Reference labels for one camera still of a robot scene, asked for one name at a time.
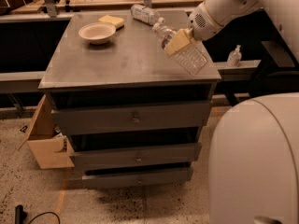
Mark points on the open cardboard box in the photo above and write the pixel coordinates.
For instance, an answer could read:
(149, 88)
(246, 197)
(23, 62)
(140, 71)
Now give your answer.
(50, 148)

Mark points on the white paper bowl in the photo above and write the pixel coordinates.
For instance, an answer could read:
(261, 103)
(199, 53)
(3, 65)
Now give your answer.
(97, 33)

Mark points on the grey drawer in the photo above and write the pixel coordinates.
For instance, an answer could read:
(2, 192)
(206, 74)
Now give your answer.
(128, 118)
(135, 156)
(158, 177)

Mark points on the middle grey drawer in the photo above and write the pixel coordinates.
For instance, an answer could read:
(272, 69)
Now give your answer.
(135, 156)

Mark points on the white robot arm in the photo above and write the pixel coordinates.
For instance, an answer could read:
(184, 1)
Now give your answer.
(253, 168)

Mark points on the black device on floor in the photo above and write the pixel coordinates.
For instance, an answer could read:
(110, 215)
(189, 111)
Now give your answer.
(20, 214)

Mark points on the grey metal drawer cabinet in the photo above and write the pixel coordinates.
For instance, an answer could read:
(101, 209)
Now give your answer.
(131, 69)

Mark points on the black office chair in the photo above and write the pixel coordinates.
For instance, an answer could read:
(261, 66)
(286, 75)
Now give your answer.
(278, 71)

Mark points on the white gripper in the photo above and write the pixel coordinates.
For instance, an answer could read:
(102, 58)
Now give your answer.
(205, 24)

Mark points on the clear plastic water bottle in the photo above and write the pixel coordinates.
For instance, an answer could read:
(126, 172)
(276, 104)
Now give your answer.
(190, 58)

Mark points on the yellow sponge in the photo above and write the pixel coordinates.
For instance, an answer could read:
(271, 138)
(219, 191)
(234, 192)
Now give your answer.
(117, 22)

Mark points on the top grey drawer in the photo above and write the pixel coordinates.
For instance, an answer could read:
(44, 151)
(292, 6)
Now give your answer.
(128, 118)

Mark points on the bottom grey drawer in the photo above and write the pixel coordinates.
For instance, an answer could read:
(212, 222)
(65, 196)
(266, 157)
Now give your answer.
(158, 177)

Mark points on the labelled plastic water bottle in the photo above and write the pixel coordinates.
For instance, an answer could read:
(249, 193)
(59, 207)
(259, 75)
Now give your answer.
(146, 14)

